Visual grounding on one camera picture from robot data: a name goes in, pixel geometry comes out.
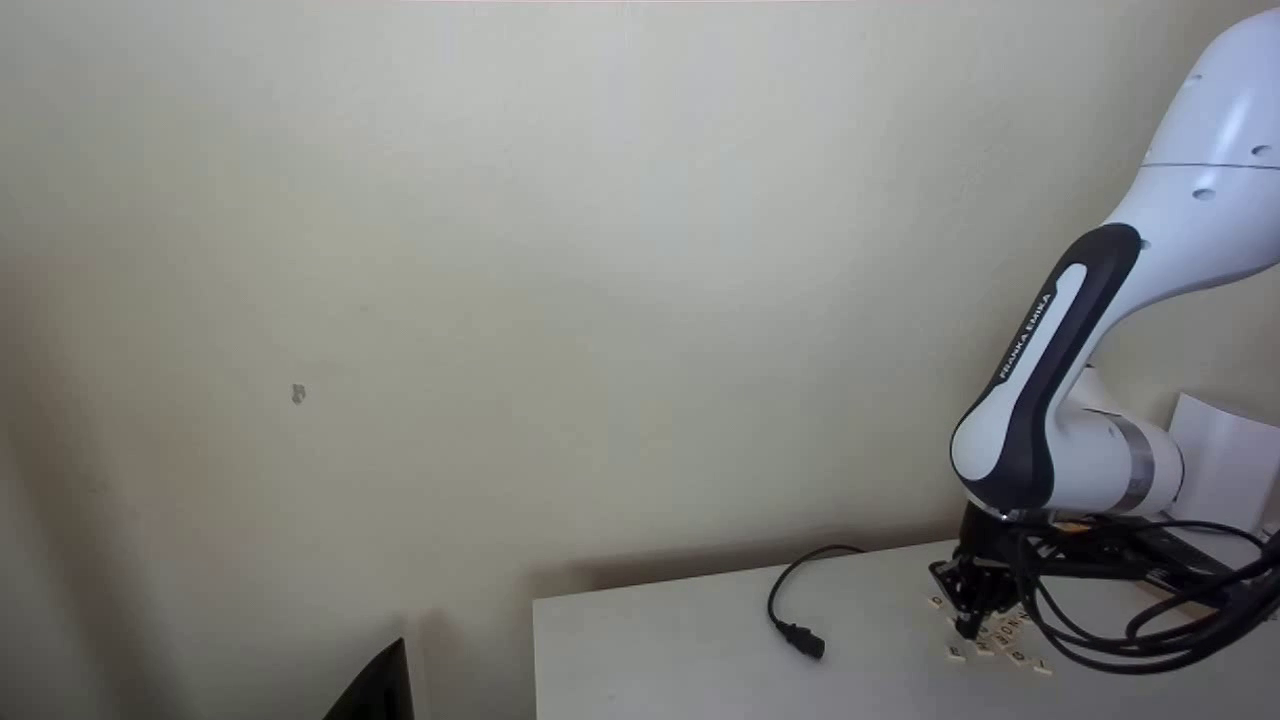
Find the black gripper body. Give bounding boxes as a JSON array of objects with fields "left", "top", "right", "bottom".
[{"left": 953, "top": 514, "right": 1035, "bottom": 580}]

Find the dark chair corner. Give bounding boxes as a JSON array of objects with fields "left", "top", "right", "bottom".
[{"left": 319, "top": 637, "right": 410, "bottom": 720}]

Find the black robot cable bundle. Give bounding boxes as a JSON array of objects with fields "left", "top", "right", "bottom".
[{"left": 990, "top": 514, "right": 1280, "bottom": 678}]

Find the black power cable with plug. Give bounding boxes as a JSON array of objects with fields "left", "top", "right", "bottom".
[{"left": 765, "top": 542, "right": 867, "bottom": 664}]

